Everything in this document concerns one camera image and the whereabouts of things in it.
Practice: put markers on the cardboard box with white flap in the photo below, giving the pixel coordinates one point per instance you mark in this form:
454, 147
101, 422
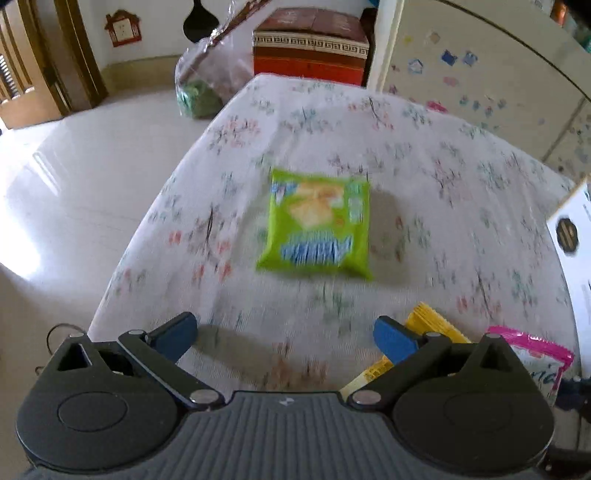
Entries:
577, 258

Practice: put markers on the black hanging utensil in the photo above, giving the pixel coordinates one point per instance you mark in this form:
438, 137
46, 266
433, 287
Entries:
200, 23

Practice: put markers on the pink and white snack packet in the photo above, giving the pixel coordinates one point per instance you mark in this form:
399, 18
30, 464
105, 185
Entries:
538, 360

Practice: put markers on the clear plastic bag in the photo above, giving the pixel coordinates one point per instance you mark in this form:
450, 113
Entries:
198, 92

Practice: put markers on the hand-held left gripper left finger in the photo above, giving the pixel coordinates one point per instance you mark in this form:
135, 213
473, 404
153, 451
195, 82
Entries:
173, 334

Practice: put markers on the small yellow snack packet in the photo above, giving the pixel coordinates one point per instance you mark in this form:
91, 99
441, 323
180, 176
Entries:
436, 323

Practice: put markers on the red and brown box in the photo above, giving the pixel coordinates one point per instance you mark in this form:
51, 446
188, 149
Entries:
309, 46

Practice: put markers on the wooden door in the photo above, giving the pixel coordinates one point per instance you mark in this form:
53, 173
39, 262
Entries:
46, 60

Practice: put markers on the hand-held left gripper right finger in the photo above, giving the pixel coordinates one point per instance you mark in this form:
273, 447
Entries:
392, 339

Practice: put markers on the floral tablecloth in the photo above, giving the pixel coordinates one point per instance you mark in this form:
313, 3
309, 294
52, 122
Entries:
323, 138

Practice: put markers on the green snack packet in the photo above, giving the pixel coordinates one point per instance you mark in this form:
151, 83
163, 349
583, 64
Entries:
318, 221

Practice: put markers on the white cabinet with stickers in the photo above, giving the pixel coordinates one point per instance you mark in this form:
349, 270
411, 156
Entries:
485, 55

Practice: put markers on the house-shaped wall socket sticker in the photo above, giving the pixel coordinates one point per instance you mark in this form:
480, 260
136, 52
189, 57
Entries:
122, 28

